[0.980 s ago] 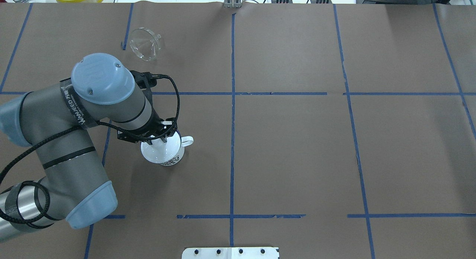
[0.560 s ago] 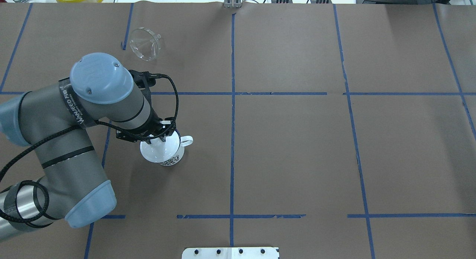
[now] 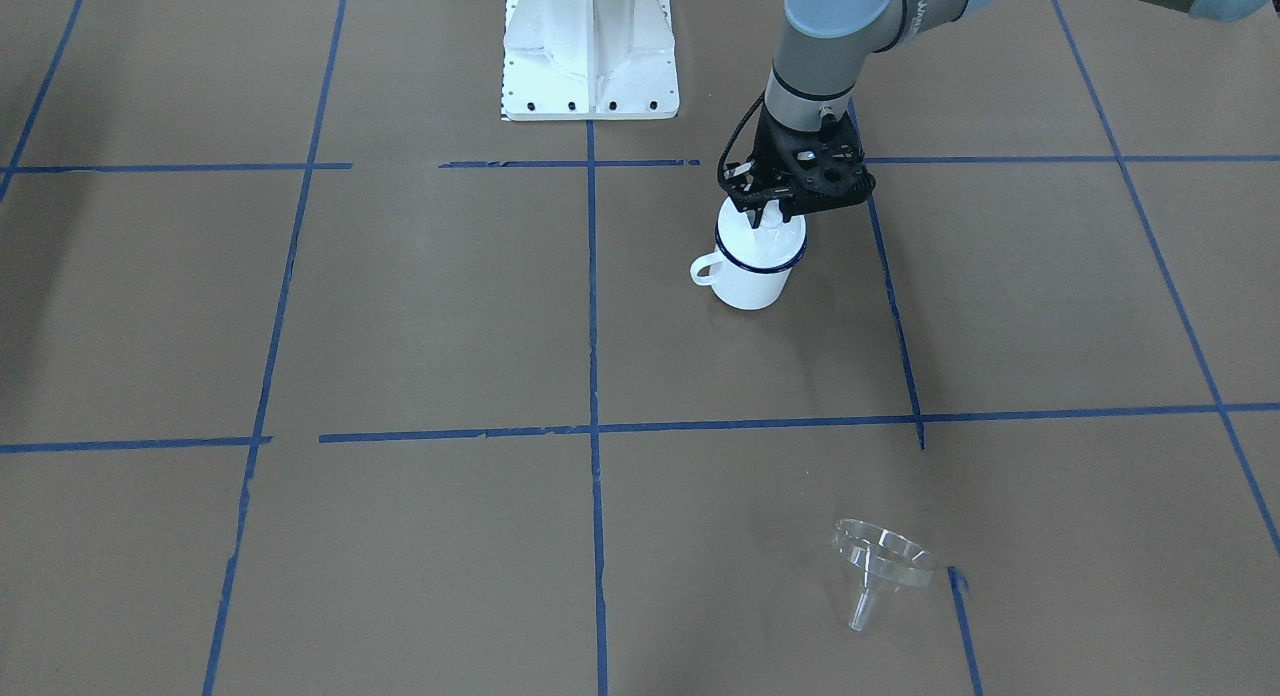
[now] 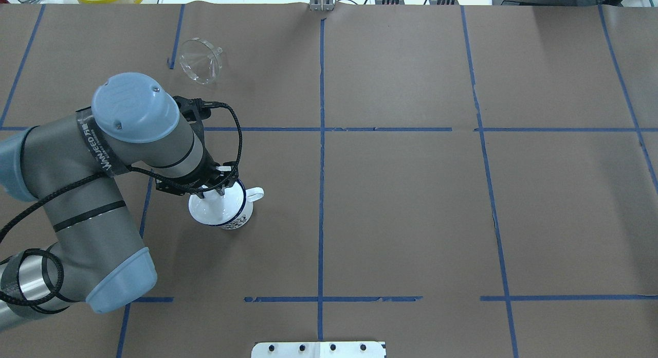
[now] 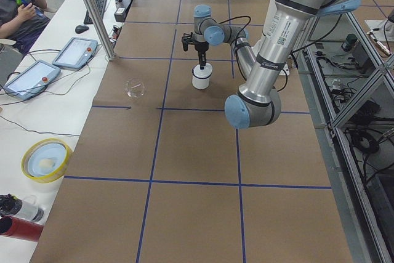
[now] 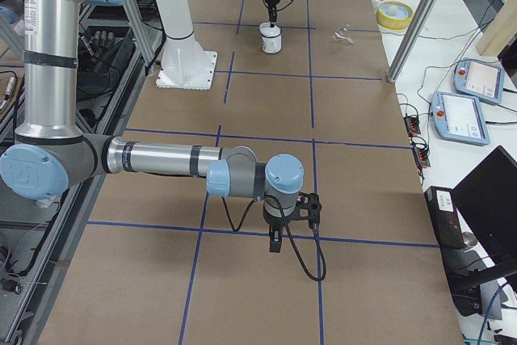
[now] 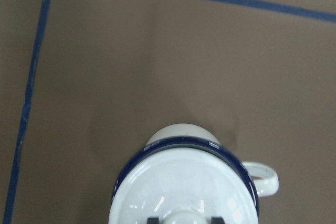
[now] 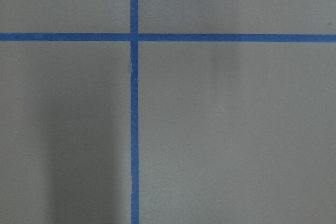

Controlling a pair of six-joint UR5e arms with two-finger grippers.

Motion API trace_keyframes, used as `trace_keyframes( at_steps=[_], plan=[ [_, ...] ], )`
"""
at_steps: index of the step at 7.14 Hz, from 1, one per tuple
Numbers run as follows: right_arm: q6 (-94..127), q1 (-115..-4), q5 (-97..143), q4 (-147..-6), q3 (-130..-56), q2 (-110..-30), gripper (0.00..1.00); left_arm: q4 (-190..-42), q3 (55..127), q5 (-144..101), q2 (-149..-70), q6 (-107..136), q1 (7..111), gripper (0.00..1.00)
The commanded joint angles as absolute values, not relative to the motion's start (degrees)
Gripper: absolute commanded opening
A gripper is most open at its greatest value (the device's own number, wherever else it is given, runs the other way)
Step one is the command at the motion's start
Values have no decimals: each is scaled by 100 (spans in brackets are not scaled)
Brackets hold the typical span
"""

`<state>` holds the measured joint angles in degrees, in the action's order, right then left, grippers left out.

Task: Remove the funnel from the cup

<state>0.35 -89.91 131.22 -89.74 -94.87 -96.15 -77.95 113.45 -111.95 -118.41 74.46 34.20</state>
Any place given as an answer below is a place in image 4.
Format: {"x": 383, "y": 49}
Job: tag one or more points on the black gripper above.
{"x": 206, "y": 168}

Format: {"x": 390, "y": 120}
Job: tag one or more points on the clear glass funnel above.
{"x": 201, "y": 60}

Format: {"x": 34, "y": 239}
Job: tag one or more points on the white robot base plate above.
{"x": 320, "y": 349}

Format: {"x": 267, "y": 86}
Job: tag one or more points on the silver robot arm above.
{"x": 69, "y": 167}

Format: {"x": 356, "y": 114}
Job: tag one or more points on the white ceramic lid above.
{"x": 222, "y": 210}

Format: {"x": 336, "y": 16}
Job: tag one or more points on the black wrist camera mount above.
{"x": 194, "y": 111}

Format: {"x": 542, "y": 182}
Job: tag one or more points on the white enamel mug blue rim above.
{"x": 252, "y": 195}

